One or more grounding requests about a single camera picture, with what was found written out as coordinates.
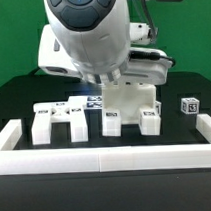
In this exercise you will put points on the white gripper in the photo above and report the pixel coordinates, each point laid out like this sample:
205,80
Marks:
149,67

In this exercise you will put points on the white marker base sheet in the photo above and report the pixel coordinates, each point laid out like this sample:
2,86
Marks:
86,102

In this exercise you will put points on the white chair seat part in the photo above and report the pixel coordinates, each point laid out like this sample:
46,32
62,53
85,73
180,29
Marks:
129,99

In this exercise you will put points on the white U-shaped boundary frame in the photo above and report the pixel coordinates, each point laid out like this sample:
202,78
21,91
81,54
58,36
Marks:
13,161

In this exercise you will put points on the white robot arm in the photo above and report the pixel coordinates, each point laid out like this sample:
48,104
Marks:
94,40

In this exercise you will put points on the white chair back frame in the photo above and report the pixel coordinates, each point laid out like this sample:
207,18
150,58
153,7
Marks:
48,114

